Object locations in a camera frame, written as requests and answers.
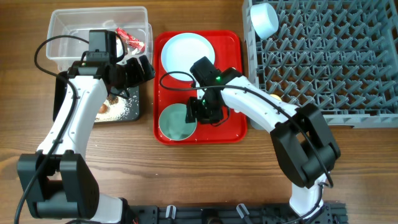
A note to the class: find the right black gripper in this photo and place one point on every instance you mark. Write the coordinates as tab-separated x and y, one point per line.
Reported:
193	113

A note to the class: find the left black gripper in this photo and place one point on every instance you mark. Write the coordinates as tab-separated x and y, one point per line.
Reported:
137	76

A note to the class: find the brown food scrap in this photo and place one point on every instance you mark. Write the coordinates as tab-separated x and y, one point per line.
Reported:
112	99

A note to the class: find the white rice pile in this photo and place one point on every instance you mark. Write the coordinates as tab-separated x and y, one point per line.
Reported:
124	110

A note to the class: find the orange carrot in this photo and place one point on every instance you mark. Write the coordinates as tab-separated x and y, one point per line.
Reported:
103	109

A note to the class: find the red snack wrapper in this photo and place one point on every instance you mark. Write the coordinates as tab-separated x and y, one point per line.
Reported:
136	45

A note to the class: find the mint green bowl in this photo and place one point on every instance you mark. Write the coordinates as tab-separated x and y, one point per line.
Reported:
172	123

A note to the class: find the light blue plate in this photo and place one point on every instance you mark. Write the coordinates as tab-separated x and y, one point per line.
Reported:
183	50

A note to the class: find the yellow plastic cup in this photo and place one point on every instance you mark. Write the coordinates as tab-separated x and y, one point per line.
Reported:
276	97

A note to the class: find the light blue bowl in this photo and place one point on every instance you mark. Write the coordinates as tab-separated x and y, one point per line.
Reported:
264	20

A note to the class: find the white plastic spoon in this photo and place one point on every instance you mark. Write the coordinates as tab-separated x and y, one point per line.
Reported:
200	94

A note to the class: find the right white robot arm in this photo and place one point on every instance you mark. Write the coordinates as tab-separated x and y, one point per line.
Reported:
304	145

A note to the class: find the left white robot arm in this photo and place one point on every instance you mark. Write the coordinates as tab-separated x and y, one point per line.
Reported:
56	180

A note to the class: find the grey dishwasher rack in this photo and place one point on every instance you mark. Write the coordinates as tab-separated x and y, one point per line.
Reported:
338	55

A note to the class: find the red serving tray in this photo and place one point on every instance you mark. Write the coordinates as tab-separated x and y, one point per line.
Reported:
227	48

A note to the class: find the black tray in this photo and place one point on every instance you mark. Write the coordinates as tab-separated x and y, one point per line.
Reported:
60	92

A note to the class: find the clear plastic bin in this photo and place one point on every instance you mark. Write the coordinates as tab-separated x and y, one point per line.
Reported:
78	23

